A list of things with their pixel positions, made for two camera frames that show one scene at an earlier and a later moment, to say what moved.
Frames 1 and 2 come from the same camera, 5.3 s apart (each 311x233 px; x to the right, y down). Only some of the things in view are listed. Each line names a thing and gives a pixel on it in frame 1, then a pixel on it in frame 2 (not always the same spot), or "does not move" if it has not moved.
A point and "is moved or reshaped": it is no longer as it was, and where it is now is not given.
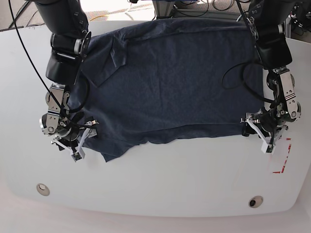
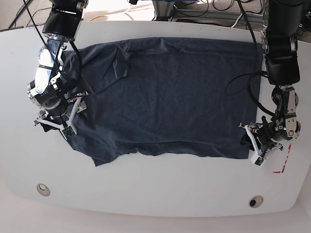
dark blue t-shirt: x=149 y=81 is moved or reshaped
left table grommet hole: x=43 y=189 does not move
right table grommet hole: x=255 y=201 does not move
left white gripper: x=79 y=153 → x=78 y=105
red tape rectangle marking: x=284 y=164 does not move
